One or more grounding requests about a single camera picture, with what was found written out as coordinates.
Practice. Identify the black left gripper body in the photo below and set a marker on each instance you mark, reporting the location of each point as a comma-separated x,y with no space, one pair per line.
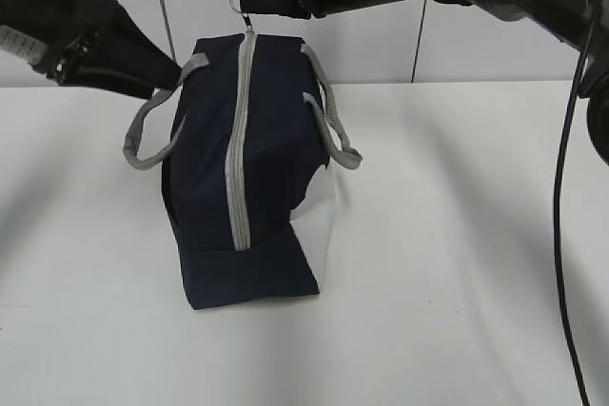
56,38

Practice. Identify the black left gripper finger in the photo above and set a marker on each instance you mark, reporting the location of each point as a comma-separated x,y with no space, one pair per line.
113,45
109,84

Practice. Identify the navy and white lunch bag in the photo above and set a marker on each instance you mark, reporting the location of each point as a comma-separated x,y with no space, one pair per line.
247,175

